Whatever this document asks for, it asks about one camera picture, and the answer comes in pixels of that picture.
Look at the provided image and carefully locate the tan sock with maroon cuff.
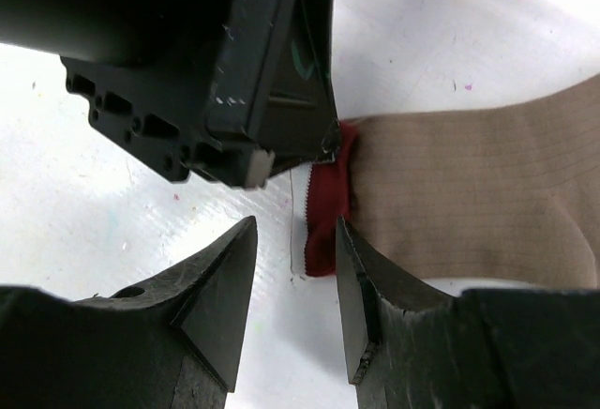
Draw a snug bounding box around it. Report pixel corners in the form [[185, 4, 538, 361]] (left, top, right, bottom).
[[298, 77, 599, 289]]

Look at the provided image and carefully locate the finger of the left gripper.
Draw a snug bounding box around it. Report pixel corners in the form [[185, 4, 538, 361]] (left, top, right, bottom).
[[247, 0, 341, 176]]

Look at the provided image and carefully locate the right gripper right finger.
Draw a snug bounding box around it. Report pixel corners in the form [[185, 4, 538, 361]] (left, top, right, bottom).
[[336, 220, 599, 408]]

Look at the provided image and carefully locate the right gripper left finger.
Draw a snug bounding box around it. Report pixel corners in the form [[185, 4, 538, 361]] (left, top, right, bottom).
[[1, 217, 258, 408]]

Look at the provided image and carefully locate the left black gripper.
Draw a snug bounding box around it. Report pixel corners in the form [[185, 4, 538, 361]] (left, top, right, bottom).
[[1, 0, 277, 189]]

